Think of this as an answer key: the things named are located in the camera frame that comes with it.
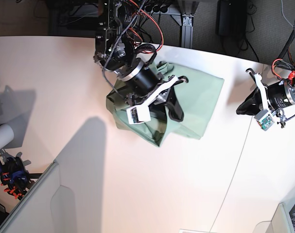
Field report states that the white corner panel right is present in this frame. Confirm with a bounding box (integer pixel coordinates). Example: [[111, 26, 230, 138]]
[[253, 203, 295, 233]]

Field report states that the black gripper screen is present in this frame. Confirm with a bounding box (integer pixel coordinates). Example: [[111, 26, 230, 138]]
[[118, 60, 184, 121], [236, 80, 295, 116]]

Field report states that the light green T-shirt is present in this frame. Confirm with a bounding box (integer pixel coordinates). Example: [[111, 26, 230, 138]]
[[106, 63, 224, 147]]

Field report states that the black power strip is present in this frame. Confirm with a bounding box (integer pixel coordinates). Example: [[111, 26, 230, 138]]
[[144, 3, 169, 13]]

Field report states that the grey aluminium table leg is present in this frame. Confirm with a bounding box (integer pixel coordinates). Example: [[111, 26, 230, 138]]
[[181, 15, 193, 49]]

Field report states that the left black power adapter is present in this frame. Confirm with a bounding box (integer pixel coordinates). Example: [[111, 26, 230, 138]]
[[215, 0, 231, 36]]

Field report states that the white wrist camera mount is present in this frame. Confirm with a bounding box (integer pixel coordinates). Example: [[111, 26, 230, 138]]
[[246, 68, 274, 131], [126, 75, 189, 125]]

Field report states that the white panel divider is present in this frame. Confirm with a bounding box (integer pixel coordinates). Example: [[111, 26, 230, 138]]
[[0, 163, 78, 233]]

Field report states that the white cable on floor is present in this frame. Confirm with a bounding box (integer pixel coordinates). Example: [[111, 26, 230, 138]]
[[280, 0, 295, 27]]

